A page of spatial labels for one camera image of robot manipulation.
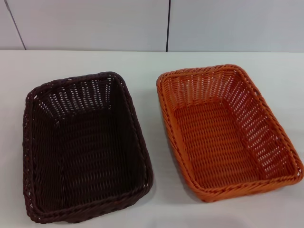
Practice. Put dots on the dark brown woven basket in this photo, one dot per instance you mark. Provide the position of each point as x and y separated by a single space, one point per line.
95 147

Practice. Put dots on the black wall seam strip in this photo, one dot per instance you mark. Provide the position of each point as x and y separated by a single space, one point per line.
169 26

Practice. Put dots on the gray wall seam strip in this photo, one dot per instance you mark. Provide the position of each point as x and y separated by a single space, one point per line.
15 25

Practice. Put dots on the orange woven basket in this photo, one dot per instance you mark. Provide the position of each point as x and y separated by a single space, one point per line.
213 142

